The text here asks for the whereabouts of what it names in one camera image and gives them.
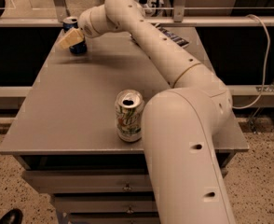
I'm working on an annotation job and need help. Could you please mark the bottom grey drawer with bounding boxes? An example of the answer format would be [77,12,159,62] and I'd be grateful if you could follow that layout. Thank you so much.
[69,213,160,224]

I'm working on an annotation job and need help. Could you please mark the blue chip bag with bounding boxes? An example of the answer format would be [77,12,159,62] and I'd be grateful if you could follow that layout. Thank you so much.
[155,23,189,49]

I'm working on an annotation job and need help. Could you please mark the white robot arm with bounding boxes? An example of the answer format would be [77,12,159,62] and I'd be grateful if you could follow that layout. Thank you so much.
[59,0,236,224]

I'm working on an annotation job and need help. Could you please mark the middle grey drawer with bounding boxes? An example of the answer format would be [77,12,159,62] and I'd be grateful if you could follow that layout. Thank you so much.
[52,193,158,213]

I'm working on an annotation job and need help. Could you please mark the black shoe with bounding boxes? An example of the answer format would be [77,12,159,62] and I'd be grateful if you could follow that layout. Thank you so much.
[0,209,23,224]

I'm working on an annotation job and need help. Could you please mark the blue pepsi can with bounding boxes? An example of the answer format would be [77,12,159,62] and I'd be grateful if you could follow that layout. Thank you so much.
[62,17,87,55]

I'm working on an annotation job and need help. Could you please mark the white cable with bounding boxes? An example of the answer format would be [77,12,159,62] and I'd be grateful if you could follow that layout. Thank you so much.
[231,13,271,110]

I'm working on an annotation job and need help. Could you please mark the grey drawer cabinet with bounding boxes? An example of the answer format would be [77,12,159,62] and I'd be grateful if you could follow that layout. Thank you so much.
[0,27,250,224]

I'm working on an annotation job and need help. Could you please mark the white green 7up can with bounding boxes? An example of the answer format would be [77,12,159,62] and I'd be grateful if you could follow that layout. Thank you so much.
[115,90,144,143]

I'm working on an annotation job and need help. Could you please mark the grey drawer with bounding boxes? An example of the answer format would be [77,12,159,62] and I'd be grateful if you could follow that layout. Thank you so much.
[69,213,160,224]
[21,167,229,194]
[52,193,158,213]

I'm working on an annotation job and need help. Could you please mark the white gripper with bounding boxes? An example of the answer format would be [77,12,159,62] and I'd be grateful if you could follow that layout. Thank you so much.
[58,5,113,49]

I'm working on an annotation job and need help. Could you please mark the metal railing frame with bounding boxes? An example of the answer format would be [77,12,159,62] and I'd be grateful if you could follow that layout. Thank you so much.
[0,0,274,26]

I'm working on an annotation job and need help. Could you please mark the top grey drawer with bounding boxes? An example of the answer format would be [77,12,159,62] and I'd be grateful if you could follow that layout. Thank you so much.
[21,167,229,194]

